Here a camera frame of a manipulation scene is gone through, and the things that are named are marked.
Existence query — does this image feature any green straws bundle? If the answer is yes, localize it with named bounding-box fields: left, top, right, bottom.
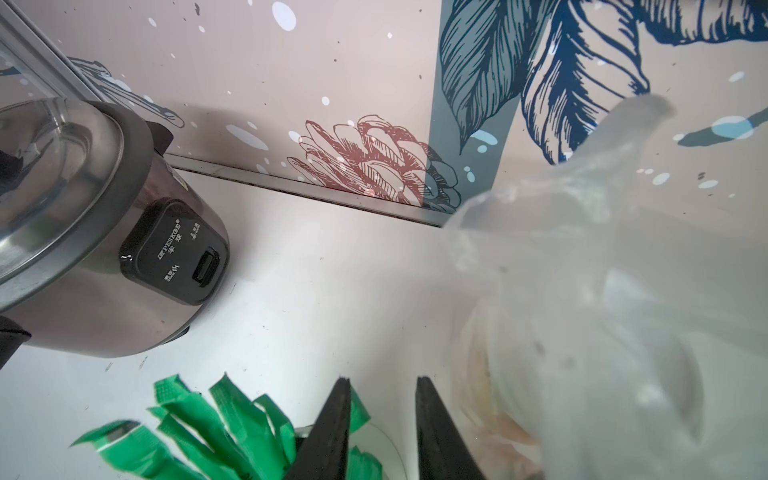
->
left=75, top=375, right=384, bottom=479

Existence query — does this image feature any clear plastic carrier bag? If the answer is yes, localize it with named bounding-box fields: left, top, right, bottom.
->
left=443, top=95, right=767, bottom=479

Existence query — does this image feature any silver rice cooker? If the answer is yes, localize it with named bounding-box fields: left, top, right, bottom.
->
left=1, top=97, right=230, bottom=360

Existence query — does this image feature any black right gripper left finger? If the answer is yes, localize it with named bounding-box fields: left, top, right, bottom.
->
left=283, top=378, right=352, bottom=480

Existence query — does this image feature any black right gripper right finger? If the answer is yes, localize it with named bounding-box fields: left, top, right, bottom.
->
left=415, top=376, right=485, bottom=480

